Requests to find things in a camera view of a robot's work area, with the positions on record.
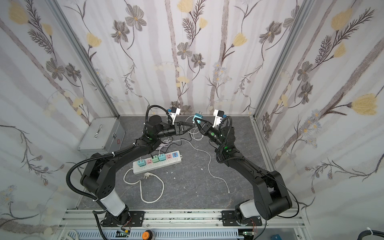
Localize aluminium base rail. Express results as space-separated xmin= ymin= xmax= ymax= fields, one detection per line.
xmin=58 ymin=209 xmax=308 ymax=230

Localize grey metal first-aid box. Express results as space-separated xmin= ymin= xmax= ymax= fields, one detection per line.
xmin=78 ymin=118 xmax=126 ymax=158

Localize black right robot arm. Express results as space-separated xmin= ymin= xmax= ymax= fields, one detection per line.
xmin=195 ymin=116 xmax=299 ymax=225

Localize green charger with black cable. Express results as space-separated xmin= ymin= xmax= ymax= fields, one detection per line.
xmin=152 ymin=156 xmax=159 ymax=163

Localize coiled white cable bundle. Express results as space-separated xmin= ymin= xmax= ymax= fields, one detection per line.
xmin=157 ymin=136 xmax=175 ymax=154

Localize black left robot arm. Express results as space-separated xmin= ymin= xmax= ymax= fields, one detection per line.
xmin=66 ymin=107 xmax=195 ymax=225

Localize white slotted cable duct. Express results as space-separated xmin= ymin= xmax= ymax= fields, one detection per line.
xmin=61 ymin=229 xmax=244 ymax=240

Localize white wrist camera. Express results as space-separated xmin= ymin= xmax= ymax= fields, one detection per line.
xmin=213 ymin=110 xmax=226 ymax=128
xmin=168 ymin=107 xmax=181 ymax=119

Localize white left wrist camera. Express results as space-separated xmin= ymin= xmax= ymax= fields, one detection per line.
xmin=168 ymin=107 xmax=181 ymax=119

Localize orange emergency button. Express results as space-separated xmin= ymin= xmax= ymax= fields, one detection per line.
xmin=142 ymin=230 xmax=154 ymax=240

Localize teal charger with cable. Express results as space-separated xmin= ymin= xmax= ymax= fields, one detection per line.
xmin=137 ymin=160 xmax=147 ymax=167

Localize white charging cable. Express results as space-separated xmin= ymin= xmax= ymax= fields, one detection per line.
xmin=176 ymin=121 xmax=231 ymax=194

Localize white colourful power strip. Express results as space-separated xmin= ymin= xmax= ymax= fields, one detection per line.
xmin=133 ymin=151 xmax=183 ymax=175

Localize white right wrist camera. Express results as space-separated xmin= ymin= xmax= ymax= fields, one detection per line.
xmin=213 ymin=110 xmax=226 ymax=128

